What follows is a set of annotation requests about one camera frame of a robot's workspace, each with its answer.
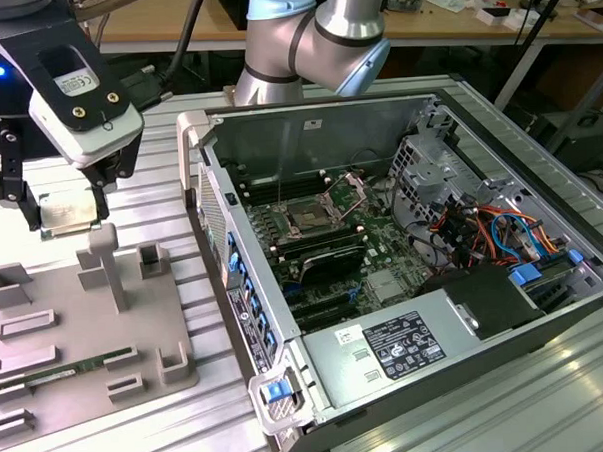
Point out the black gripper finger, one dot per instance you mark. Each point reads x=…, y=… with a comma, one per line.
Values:
x=100, y=195
x=11, y=163

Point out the silver square CPU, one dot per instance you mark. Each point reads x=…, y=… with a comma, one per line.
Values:
x=68, y=213

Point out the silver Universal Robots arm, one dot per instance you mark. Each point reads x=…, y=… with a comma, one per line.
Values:
x=342, y=14

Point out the CPU socket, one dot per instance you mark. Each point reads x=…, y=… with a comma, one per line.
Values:
x=306, y=218

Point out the grey plastic parts rack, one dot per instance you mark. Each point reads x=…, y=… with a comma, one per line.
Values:
x=95, y=325

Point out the open grey PC case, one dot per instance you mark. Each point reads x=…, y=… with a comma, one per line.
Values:
x=260, y=208

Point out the green RAM stick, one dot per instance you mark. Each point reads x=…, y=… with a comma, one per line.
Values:
x=87, y=364

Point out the black empty RAM slots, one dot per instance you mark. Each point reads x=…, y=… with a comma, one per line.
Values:
x=279, y=184

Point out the black installed RAM stick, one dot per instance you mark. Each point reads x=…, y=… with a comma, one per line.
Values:
x=327, y=247
x=317, y=236

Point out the black graphics card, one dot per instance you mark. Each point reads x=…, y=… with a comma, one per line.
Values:
x=333, y=267

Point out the black expansion slots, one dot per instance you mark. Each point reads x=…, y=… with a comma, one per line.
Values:
x=325, y=310

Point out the blue case latch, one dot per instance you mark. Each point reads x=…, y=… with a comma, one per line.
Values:
x=276, y=392

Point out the green motherboard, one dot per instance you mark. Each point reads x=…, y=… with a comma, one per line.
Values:
x=383, y=252

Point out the silver chipset heat sink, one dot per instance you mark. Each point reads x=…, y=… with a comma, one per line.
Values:
x=385, y=286

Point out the grey power supply unit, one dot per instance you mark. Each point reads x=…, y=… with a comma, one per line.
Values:
x=347, y=364

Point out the perforated metal drive cage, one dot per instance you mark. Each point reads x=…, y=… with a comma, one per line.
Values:
x=424, y=175

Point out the black plastic air shroud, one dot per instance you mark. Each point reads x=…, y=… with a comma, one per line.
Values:
x=485, y=298

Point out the white box on desk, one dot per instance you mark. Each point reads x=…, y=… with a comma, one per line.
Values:
x=495, y=16

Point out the blue disk carrier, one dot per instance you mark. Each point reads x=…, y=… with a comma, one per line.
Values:
x=526, y=277

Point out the small blue clip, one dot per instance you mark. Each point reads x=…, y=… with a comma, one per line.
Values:
x=575, y=256

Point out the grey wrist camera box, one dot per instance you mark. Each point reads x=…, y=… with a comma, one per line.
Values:
x=102, y=134

